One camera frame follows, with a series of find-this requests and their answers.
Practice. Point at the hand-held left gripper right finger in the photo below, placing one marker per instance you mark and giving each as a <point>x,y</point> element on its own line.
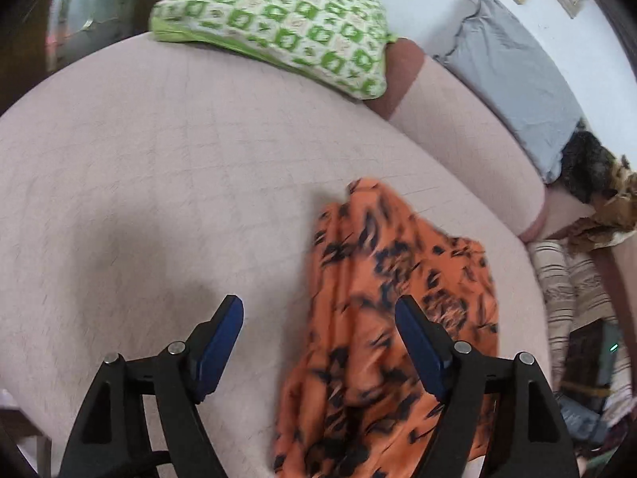
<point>418,343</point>

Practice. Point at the orange black-patterned garment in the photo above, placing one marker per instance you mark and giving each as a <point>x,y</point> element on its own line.
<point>358,269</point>

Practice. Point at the green patterned pillow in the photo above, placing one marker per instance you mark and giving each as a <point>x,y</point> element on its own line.
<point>278,20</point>

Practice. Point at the pale quilted bed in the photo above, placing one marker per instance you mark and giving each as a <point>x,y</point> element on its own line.
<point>149,184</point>

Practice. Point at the pink quilted bolster cushion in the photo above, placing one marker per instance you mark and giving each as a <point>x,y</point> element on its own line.
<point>458,124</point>

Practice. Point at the dark electronic device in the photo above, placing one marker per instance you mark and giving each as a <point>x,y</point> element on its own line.
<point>592,358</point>

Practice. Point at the light grey-blue pillow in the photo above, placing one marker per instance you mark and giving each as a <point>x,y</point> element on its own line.
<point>512,74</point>

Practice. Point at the brown black patterned cloth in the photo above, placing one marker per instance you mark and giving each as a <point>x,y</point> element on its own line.
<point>589,169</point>

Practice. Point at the beige striped blanket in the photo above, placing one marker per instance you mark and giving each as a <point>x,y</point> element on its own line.
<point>557,284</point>

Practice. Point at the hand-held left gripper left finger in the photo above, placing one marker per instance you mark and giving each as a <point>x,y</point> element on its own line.
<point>221,343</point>

